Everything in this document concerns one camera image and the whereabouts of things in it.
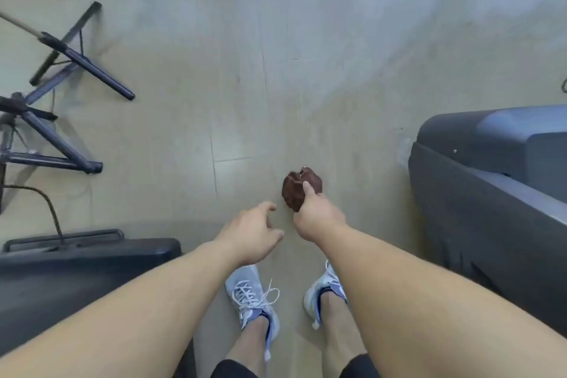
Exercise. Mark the brown microfibre cloth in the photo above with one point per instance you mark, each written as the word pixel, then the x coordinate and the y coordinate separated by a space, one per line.
pixel 294 191

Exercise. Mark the person's right hand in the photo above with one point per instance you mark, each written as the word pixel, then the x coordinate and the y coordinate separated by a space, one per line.
pixel 321 218

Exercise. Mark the person's right leg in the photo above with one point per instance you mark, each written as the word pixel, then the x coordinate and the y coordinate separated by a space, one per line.
pixel 339 333

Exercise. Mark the black treadmill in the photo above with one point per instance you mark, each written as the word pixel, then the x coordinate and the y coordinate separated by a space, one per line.
pixel 487 178

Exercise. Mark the person's right forearm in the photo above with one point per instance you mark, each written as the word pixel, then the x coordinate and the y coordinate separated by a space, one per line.
pixel 421 302

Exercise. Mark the person's left forearm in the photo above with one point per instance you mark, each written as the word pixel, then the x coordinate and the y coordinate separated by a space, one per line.
pixel 133 315

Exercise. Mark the person's left hand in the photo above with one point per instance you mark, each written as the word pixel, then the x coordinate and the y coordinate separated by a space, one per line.
pixel 252 236

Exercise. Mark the black stair climber machine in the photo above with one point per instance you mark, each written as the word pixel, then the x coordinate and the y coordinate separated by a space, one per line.
pixel 66 284

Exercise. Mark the person's grey shoe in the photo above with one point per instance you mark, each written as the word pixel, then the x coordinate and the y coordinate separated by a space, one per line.
pixel 321 291
pixel 250 298

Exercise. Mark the person's leg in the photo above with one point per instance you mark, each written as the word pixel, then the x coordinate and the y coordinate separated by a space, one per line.
pixel 250 342
pixel 339 333

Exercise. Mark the black pole tripod stand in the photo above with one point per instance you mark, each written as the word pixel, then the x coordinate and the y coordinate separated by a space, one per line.
pixel 57 137

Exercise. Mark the person's left leg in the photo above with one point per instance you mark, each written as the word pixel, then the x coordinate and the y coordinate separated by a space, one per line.
pixel 250 342

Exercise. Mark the person's right grey shoe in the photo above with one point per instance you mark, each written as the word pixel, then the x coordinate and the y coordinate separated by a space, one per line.
pixel 321 291

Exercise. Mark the person's left grey shoe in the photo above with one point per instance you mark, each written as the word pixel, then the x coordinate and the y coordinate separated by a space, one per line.
pixel 250 298

